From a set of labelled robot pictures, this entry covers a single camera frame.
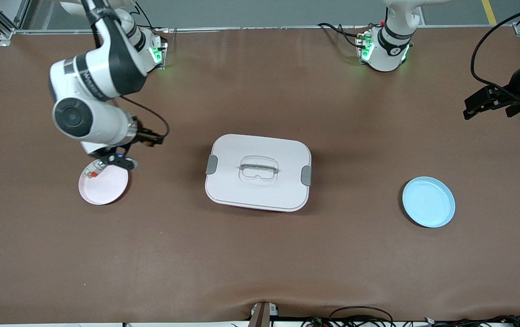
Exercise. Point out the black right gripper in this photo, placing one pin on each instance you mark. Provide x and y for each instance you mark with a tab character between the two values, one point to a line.
142	135

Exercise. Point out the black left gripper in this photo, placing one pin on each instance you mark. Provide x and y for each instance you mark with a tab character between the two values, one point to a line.
515	85

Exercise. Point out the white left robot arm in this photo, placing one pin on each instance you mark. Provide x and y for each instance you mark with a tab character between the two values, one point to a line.
387	50

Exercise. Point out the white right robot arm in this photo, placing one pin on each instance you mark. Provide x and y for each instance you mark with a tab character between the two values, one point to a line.
105	68

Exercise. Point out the white lidded storage box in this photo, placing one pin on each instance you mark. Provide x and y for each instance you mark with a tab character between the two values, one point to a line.
260	195

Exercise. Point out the pale pink round plate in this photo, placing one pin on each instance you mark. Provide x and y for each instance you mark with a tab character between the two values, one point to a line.
103	188

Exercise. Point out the light blue round plate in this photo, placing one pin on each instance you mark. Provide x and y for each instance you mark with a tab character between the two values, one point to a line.
429	203

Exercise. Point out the aluminium table edge rail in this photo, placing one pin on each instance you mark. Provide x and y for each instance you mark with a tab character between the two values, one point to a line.
264	28

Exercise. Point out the brown post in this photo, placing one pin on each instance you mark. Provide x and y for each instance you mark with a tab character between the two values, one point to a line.
260	315

